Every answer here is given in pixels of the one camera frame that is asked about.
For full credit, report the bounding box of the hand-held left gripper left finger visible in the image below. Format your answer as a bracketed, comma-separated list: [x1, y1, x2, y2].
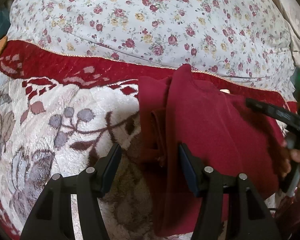
[20, 144, 122, 240]

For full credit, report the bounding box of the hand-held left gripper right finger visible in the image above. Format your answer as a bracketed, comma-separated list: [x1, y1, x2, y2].
[178, 143, 282, 240]

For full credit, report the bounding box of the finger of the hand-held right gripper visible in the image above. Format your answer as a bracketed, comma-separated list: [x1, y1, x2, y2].
[279, 161, 300, 198]
[245, 98, 300, 136]

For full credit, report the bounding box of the dark red sweater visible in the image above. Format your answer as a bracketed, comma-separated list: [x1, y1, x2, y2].
[137, 64, 290, 238]

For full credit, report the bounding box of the person's right hand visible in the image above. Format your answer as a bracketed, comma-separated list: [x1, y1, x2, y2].
[282, 140, 300, 188]

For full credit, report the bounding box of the beige cloth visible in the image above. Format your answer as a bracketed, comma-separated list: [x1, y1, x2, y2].
[272, 0, 300, 68]

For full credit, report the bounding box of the red and white fleece blanket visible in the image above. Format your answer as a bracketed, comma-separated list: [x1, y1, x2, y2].
[0, 40, 300, 240]

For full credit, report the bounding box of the floral print quilt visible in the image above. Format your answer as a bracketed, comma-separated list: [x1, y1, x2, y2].
[5, 0, 297, 93]

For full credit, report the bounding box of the dark teal cloth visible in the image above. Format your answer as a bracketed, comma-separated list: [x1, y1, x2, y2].
[0, 5, 13, 48]

